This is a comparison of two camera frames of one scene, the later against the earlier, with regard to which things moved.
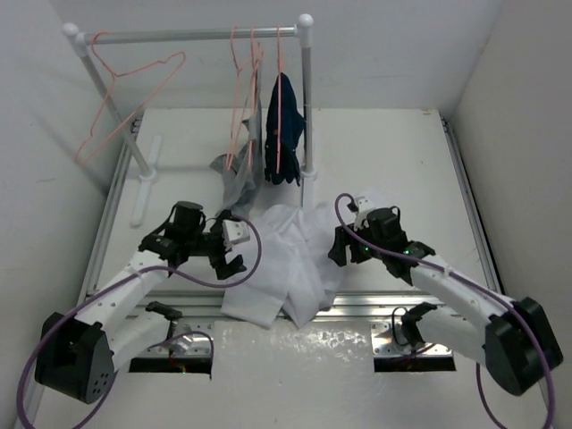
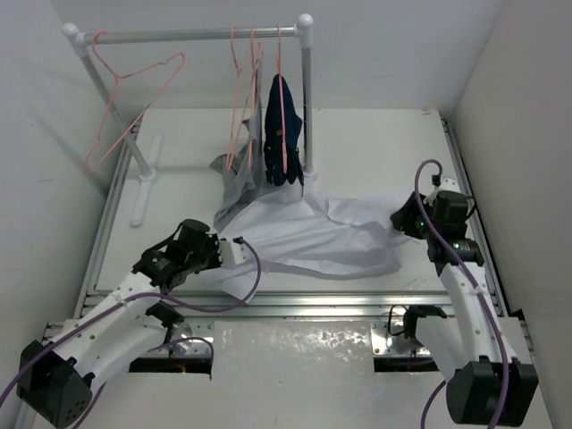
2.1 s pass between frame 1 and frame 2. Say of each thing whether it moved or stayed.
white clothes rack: stayed
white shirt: moved
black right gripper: moved
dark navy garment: stayed
